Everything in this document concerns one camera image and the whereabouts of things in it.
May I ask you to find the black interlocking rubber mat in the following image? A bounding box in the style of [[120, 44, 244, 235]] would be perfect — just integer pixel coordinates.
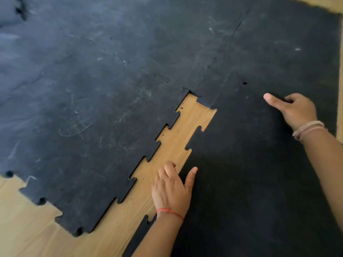
[[188, 0, 343, 110], [122, 72, 343, 257], [0, 37, 190, 238], [0, 0, 253, 94]]

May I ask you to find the person's right forearm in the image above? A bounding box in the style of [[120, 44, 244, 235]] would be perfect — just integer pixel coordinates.
[[300, 128, 343, 232]]

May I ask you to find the person's right hand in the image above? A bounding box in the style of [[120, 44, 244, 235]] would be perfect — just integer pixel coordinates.
[[263, 93, 318, 131]]

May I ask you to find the pink thread bracelet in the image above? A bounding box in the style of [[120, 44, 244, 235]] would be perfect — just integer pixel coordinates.
[[292, 120, 328, 142]]

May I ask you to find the red thread bracelet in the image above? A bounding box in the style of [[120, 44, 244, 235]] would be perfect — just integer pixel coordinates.
[[156, 208, 185, 221]]

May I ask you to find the person's left hand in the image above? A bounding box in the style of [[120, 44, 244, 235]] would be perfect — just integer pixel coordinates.
[[151, 161, 198, 218]]

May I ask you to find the person's left forearm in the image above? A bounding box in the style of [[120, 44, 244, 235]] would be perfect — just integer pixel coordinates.
[[131, 210, 185, 257]]

